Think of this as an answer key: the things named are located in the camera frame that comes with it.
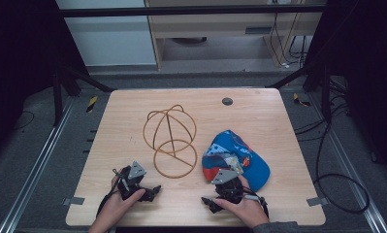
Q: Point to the aluminium floor rail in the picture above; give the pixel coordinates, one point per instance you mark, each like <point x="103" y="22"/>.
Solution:
<point x="352" y="168"/>
<point x="36" y="168"/>

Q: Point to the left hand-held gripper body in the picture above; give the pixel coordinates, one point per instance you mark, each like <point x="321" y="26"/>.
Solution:
<point x="132" y="181"/>

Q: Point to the black curtain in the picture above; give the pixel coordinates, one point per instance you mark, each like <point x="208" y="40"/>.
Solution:
<point x="369" y="81"/>
<point x="16" y="64"/>

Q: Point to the black horizontal frame bar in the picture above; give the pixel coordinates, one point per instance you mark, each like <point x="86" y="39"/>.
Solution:
<point x="181" y="11"/>

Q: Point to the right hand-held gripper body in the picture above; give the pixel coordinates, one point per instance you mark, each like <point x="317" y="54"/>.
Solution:
<point x="228" y="187"/>

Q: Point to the yellow black tape strip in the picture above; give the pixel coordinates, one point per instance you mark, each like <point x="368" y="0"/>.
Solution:
<point x="299" y="100"/>

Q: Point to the white cabinet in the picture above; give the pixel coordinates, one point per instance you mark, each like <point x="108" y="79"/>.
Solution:
<point x="110" y="39"/>

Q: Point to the person's right hand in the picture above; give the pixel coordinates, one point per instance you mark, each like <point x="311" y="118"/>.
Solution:
<point x="246" y="210"/>

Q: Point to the blue baseball cap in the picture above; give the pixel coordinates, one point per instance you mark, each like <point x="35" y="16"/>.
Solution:
<point x="239" y="152"/>

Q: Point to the grey tape piece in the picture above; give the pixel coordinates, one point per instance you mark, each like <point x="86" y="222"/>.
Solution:
<point x="74" y="201"/>
<point x="317" y="201"/>

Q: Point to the black metal stand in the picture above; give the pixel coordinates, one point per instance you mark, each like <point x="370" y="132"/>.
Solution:
<point x="60" y="97"/>
<point x="325" y="93"/>

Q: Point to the light wooden desk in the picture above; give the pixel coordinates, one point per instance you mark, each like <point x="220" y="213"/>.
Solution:
<point x="213" y="24"/>

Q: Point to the yellow tool on floor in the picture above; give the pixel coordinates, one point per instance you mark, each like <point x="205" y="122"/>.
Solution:
<point x="91" y="104"/>

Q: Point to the person's left hand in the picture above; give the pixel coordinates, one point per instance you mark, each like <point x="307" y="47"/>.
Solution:
<point x="116" y="208"/>

